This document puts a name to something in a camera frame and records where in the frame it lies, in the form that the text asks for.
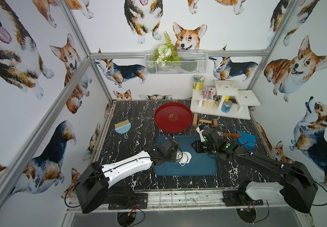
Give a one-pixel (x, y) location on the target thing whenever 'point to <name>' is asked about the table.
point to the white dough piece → (188, 161)
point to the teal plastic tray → (200, 164)
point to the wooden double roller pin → (196, 120)
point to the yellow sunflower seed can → (198, 82)
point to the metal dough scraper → (229, 135)
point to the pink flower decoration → (208, 93)
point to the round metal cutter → (183, 157)
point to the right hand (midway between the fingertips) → (195, 140)
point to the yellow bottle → (227, 97)
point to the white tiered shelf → (240, 98)
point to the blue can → (227, 106)
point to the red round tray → (173, 117)
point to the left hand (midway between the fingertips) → (173, 150)
